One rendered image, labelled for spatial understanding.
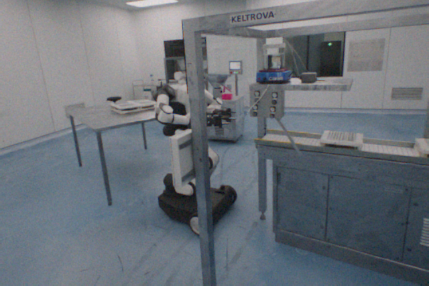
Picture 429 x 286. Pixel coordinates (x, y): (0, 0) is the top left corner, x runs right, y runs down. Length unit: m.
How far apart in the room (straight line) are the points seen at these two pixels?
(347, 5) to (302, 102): 6.05
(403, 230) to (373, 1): 1.47
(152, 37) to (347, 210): 7.20
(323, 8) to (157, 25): 7.32
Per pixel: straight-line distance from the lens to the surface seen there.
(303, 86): 1.76
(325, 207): 2.10
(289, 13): 1.10
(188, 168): 1.38
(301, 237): 2.26
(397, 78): 7.16
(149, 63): 8.40
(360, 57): 6.96
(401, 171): 1.90
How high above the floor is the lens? 1.47
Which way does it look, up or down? 14 degrees down
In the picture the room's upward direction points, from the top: 3 degrees counter-clockwise
